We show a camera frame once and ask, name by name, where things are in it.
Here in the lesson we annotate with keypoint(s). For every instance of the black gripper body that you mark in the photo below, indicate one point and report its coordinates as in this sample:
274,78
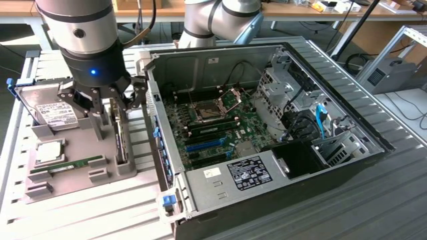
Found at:
96,65

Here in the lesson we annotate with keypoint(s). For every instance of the Nvidia Quadro graphics card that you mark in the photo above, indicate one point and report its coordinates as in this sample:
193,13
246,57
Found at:
120,140

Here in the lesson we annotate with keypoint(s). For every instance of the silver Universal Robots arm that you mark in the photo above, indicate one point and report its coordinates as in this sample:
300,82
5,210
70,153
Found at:
80,25

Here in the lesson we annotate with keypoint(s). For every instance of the blue slot retainer clip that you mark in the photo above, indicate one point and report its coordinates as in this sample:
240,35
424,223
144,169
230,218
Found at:
156,132

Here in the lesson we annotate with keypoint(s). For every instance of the silver hard disk drive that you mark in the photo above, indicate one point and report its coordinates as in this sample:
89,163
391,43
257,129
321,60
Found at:
36,97

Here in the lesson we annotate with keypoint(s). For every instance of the thin metal locking lever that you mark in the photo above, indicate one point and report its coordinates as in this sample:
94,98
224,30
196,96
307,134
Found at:
189,100

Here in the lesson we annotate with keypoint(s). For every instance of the CPU socket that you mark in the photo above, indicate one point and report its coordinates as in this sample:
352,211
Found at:
206,112

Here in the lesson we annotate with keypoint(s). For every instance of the silver CPU chip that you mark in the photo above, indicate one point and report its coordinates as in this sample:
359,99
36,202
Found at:
49,151

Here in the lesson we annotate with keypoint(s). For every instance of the blue hard disk carrier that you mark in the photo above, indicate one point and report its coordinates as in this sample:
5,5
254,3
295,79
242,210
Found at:
10,85

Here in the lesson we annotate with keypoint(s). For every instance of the green RAM stick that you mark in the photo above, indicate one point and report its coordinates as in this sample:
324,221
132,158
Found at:
80,162

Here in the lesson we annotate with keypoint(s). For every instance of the long black expansion slot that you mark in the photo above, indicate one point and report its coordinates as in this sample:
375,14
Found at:
208,158
213,163
202,138

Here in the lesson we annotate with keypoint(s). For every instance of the blue expansion slot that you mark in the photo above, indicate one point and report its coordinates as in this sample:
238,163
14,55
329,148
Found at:
202,145

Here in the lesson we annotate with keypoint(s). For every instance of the silver socket cover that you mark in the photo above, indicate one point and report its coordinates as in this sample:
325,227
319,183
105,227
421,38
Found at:
230,98

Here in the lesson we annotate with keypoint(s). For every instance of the brown cardboard box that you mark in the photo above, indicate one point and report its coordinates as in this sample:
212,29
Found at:
166,3

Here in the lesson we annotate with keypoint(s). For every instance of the grey plastic parts rack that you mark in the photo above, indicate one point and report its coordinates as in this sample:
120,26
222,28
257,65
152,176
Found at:
73,185

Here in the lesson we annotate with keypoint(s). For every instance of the green Dell motherboard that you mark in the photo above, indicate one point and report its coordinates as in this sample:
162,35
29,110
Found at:
246,120

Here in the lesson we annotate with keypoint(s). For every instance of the silver chipset heatsink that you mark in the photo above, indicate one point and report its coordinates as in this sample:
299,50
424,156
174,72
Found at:
245,149

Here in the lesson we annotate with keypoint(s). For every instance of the silver perforated drive cage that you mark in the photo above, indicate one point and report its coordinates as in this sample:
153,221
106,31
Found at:
269,105

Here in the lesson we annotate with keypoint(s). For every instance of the blue case latch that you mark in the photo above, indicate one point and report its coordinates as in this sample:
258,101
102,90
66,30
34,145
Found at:
166,200

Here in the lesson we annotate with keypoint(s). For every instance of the grey power supply unit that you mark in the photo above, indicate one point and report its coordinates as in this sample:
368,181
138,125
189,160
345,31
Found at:
206,192

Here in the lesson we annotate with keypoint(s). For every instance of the black open PC case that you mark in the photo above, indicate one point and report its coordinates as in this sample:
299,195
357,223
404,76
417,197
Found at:
282,215

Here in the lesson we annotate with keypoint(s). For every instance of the yellow and white box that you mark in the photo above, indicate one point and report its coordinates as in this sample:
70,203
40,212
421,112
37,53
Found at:
323,6

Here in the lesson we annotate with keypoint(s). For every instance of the small white box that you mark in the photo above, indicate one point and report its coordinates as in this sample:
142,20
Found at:
348,7

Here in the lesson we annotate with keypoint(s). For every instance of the black tripod pole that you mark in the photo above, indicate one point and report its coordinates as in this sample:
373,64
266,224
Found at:
357,22

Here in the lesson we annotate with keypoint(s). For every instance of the grey computer tower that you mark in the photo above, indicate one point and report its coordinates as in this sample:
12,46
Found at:
396,75

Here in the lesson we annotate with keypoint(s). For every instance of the wooden desk white frame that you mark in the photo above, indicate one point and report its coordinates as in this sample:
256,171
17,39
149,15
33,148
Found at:
300,12
16,7

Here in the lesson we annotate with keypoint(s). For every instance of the silver disk bay bracket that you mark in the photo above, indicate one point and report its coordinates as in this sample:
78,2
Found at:
336,150

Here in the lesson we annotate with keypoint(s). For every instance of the aluminium profile frame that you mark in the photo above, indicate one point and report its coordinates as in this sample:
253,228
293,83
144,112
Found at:
408,31

